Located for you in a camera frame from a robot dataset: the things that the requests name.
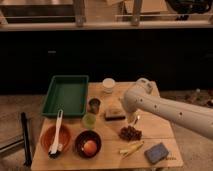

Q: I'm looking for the black whiteboard eraser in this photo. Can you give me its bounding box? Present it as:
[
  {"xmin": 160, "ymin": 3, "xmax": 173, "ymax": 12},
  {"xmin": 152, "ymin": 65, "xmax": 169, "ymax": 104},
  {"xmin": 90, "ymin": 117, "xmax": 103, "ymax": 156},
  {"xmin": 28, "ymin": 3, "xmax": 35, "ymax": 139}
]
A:
[{"xmin": 104, "ymin": 108, "xmax": 125, "ymax": 121}]

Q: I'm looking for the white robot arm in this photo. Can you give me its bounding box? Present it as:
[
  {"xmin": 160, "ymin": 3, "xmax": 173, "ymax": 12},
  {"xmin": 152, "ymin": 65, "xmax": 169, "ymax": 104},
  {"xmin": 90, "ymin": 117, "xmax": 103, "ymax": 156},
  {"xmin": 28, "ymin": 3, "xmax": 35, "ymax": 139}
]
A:
[{"xmin": 121, "ymin": 78, "xmax": 213, "ymax": 140}]

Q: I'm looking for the green plastic tray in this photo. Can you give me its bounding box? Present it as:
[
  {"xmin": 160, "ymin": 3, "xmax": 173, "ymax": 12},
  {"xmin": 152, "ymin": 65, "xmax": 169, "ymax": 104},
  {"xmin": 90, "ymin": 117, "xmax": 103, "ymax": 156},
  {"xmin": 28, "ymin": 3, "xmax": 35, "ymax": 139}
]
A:
[{"xmin": 42, "ymin": 75, "xmax": 89, "ymax": 118}]

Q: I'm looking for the white paper cup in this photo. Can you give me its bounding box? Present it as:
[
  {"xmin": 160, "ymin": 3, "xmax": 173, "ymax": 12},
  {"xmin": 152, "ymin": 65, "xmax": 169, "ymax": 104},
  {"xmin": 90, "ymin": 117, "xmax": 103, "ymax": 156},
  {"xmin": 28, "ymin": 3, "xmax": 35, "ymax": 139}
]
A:
[{"xmin": 102, "ymin": 78, "xmax": 115, "ymax": 93}]

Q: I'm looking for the small metal cup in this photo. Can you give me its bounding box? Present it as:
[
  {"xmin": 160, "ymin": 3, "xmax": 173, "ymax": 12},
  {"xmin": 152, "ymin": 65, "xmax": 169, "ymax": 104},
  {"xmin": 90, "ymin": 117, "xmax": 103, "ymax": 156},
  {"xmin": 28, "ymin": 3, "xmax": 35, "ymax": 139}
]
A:
[{"xmin": 89, "ymin": 98, "xmax": 101, "ymax": 114}]

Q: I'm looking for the small green cup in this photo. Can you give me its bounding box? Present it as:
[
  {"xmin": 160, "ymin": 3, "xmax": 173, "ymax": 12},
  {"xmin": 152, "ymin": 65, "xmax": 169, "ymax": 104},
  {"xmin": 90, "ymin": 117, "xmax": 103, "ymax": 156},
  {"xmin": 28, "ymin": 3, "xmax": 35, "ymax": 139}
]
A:
[{"xmin": 82, "ymin": 113, "xmax": 96, "ymax": 129}]

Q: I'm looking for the small metal spoon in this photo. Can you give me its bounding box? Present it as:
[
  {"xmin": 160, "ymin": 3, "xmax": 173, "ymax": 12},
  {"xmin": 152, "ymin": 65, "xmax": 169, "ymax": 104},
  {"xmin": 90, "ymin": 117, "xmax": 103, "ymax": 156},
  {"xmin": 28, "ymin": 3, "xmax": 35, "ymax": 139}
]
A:
[{"xmin": 133, "ymin": 115, "xmax": 140, "ymax": 126}]

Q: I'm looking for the dark grape bunch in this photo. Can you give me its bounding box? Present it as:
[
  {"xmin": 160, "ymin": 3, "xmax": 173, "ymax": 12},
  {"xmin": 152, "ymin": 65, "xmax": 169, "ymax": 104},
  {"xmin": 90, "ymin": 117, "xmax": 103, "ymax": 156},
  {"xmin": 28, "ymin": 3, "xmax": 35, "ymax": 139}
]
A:
[{"xmin": 119, "ymin": 126, "xmax": 142, "ymax": 141}]

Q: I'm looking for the dark brown bowl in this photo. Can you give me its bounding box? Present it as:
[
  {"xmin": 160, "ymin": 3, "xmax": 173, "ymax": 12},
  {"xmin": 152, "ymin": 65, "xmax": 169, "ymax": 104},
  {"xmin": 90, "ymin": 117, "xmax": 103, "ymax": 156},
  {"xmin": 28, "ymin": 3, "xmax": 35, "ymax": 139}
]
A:
[{"xmin": 74, "ymin": 130, "xmax": 102, "ymax": 158}]

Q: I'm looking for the orange fruit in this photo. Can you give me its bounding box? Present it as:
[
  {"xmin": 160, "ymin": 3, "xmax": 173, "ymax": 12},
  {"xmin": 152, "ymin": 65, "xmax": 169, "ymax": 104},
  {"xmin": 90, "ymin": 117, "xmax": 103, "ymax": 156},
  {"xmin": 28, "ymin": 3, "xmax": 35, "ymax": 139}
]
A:
[{"xmin": 83, "ymin": 140, "xmax": 97, "ymax": 156}]

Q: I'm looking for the yellow banana peel toy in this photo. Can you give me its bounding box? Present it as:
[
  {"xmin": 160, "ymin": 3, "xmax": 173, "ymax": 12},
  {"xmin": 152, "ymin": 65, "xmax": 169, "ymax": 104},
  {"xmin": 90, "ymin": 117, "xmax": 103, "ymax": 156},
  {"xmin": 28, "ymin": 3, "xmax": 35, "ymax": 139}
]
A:
[{"xmin": 119, "ymin": 141, "xmax": 144, "ymax": 157}]

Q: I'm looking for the orange bowl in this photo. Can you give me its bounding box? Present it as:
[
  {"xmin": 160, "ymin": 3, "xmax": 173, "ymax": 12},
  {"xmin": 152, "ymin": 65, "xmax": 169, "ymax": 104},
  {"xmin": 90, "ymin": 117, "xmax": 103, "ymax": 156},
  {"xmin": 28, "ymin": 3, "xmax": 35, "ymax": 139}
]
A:
[{"xmin": 40, "ymin": 125, "xmax": 71, "ymax": 153}]

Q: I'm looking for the blue sponge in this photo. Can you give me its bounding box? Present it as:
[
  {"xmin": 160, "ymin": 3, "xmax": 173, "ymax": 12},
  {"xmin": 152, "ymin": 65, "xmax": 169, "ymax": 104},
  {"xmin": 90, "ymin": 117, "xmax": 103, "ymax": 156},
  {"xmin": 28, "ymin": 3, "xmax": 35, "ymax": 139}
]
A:
[{"xmin": 144, "ymin": 143, "xmax": 169, "ymax": 164}]

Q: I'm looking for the black bar on floor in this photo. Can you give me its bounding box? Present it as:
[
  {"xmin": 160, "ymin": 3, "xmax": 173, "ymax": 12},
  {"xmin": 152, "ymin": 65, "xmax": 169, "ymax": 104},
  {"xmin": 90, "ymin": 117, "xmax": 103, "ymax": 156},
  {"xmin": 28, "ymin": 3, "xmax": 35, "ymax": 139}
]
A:
[{"xmin": 21, "ymin": 112, "xmax": 32, "ymax": 166}]

